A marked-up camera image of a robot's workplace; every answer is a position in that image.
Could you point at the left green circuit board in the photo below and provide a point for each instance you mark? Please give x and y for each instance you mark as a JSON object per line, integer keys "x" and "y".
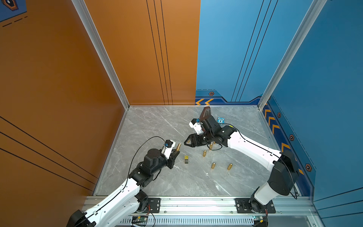
{"x": 139, "y": 220}

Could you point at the right aluminium corner post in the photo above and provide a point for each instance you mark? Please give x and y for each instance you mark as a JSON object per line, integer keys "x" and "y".
{"x": 300, "y": 35}

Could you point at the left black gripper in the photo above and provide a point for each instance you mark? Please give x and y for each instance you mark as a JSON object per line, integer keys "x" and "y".
{"x": 171, "y": 158}

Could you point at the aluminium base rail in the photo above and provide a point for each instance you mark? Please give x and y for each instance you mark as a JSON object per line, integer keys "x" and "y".
{"x": 220, "y": 211}

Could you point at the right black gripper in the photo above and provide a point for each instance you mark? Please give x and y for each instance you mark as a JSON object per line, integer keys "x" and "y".
{"x": 191, "y": 137}

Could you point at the black mount plate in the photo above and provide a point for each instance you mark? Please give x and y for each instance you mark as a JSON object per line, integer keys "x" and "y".
{"x": 154, "y": 204}
{"x": 243, "y": 205}

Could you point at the aluminium corner post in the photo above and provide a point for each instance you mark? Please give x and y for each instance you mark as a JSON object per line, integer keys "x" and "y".
{"x": 89, "y": 25}
{"x": 300, "y": 35}

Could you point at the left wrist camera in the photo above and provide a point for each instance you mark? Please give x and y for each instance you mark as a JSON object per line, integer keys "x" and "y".
{"x": 168, "y": 147}

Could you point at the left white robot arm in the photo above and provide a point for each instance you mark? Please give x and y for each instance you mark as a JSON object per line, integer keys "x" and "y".
{"x": 129, "y": 197}

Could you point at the blue owl toy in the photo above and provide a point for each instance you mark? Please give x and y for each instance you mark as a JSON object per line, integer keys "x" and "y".
{"x": 221, "y": 120}

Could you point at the dark red metronome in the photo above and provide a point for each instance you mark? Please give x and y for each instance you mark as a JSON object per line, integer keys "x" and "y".
{"x": 205, "y": 114}

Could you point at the gold lipstick front right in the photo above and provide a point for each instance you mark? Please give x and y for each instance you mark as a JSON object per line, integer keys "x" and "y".
{"x": 229, "y": 166}

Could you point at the right black mount plate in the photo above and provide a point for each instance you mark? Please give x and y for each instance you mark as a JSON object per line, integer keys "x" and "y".
{"x": 243, "y": 205}

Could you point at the left black mount plate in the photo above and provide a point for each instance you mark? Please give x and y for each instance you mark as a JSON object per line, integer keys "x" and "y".
{"x": 154, "y": 204}

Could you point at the green circuit board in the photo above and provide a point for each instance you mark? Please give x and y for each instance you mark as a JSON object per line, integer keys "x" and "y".
{"x": 139, "y": 220}
{"x": 261, "y": 222}

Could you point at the gold lipstick base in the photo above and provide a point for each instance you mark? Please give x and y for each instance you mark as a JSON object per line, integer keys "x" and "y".
{"x": 178, "y": 147}

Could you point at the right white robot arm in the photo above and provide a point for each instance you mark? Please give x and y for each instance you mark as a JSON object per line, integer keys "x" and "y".
{"x": 283, "y": 166}

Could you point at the left aluminium corner post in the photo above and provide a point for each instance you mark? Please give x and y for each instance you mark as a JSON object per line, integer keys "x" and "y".
{"x": 89, "y": 25}

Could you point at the gold black square box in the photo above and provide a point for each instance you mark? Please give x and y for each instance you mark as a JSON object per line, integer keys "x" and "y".
{"x": 186, "y": 159}

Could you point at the right green circuit board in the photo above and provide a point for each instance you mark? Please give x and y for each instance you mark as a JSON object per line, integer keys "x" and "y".
{"x": 261, "y": 222}

